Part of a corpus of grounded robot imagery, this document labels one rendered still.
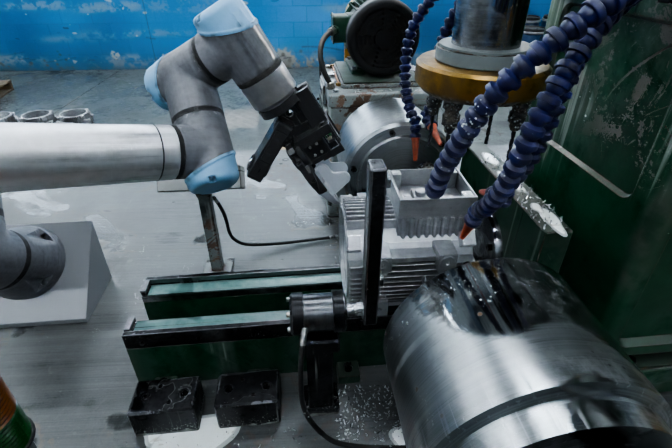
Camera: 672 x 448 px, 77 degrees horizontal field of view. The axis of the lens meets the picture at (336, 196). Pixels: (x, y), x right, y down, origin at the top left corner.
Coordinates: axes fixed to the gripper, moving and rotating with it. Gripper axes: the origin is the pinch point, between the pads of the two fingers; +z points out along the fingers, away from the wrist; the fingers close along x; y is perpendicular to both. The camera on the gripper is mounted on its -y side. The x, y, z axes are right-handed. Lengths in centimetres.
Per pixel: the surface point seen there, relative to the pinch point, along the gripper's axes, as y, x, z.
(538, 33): 213, 411, 175
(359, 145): 7.9, 15.4, 0.8
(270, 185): -27, 58, 17
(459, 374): 9.4, -39.8, 0.0
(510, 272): 18.5, -30.3, 1.5
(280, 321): -16.4, -12.6, 8.8
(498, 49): 31.2, -10.6, -13.5
